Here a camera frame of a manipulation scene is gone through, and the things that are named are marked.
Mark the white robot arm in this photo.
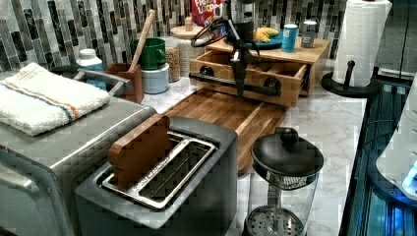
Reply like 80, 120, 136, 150
283, 0, 416, 200

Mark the dark wooden cutting board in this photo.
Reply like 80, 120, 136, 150
165, 89, 286, 176

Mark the white capped blue bottle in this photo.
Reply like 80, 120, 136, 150
76, 48, 106, 90

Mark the stainless steel toaster oven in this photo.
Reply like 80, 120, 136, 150
0, 70, 155, 236

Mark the bamboo drawer with black handle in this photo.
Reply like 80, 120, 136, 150
189, 50, 309, 107

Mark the glass french press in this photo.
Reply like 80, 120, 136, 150
242, 127, 324, 236

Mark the glass jar with wooden lid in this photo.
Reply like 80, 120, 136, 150
170, 17, 205, 77

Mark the black two-slot toaster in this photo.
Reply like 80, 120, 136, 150
76, 117, 238, 236

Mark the red cereal box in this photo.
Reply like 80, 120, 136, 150
191, 0, 228, 38

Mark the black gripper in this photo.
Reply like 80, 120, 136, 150
221, 0, 257, 96

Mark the brown wooden utensil holder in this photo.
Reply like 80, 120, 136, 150
104, 63, 145, 103

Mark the bamboo drawer organizer box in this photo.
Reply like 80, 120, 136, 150
191, 37, 329, 106

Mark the grey pepper shaker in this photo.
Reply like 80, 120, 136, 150
301, 21, 317, 48

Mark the glass jar of grains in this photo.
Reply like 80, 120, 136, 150
157, 36, 180, 83

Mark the brown toast slice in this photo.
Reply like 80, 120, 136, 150
108, 114, 173, 190

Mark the white ceramic container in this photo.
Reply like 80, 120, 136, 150
142, 63, 169, 94

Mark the paper towel roll on holder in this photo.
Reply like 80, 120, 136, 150
321, 0, 392, 98

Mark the wooden spoon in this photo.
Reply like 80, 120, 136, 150
128, 9, 155, 73

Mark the blue plate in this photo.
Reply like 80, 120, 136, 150
246, 33, 282, 50

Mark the yellow banana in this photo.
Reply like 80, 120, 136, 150
254, 28, 279, 42

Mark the green mug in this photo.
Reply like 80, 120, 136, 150
137, 37, 165, 71

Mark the blue salt shaker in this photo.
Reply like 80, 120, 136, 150
281, 24, 298, 53

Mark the white striped dish towel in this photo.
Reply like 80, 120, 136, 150
0, 63, 110, 136

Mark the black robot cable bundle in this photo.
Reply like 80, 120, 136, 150
190, 17, 237, 48

